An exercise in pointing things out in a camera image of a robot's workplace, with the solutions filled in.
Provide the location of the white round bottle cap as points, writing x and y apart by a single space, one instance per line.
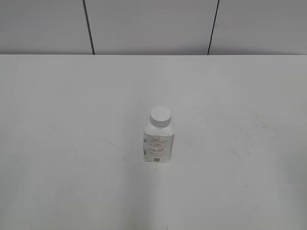
160 116

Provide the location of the white square meinianda bottle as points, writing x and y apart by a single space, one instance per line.
158 141

